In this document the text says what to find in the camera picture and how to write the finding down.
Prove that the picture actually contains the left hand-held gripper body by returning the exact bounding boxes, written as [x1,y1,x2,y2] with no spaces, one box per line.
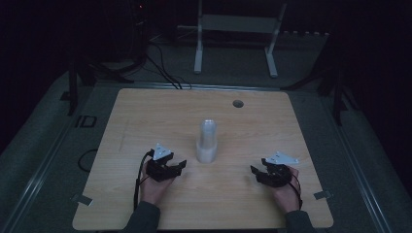
[145,142,183,183]

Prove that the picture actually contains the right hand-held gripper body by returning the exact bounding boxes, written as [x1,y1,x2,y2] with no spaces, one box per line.
[258,150,300,188]

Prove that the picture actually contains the person's left hand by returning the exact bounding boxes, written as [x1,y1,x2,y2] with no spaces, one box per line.
[139,174,176,207]

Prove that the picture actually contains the person's right hand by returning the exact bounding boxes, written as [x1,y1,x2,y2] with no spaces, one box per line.
[269,166,301,214]

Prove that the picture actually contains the grey tape piece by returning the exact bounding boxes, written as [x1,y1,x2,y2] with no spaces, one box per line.
[71,192,94,207]
[313,189,333,201]

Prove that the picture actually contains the black tape floor marking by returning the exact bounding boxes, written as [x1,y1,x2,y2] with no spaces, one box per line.
[74,115,98,129]

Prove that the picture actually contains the black tripod stand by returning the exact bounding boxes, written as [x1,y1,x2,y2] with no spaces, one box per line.
[281,32,361,128]
[59,54,135,117]

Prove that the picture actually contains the white metal stand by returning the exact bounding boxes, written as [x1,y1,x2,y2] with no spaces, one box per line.
[193,0,289,79]

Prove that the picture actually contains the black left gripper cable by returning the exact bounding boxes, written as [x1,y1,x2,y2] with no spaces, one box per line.
[133,149,155,212]

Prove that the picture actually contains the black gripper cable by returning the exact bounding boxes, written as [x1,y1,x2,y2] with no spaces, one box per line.
[287,170,304,211]
[133,149,155,212]

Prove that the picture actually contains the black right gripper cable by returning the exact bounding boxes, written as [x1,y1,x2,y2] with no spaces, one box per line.
[287,170,304,211]

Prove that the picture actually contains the black cable loop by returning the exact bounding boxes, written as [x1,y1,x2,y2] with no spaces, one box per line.
[77,148,99,173]

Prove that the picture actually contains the black floor cables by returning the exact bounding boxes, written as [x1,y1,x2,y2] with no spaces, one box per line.
[142,40,192,90]

